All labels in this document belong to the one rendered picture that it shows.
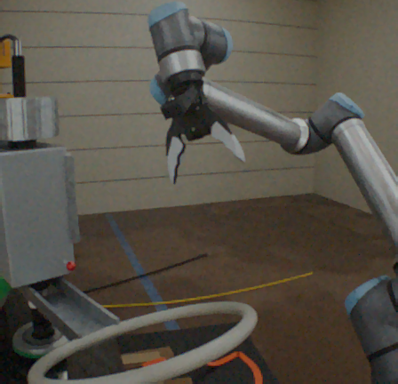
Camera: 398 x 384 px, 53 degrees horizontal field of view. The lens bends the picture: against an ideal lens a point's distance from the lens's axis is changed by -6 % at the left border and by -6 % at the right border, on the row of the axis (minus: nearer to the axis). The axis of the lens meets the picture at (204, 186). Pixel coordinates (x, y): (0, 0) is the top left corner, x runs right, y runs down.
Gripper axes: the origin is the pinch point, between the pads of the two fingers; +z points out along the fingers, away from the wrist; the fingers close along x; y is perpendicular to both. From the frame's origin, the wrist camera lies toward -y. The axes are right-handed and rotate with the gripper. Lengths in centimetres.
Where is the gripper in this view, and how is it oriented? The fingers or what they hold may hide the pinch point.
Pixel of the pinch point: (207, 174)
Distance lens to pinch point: 80.0
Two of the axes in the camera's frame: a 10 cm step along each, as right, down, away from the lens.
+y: 3.3, 0.0, 9.4
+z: 2.6, 9.6, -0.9
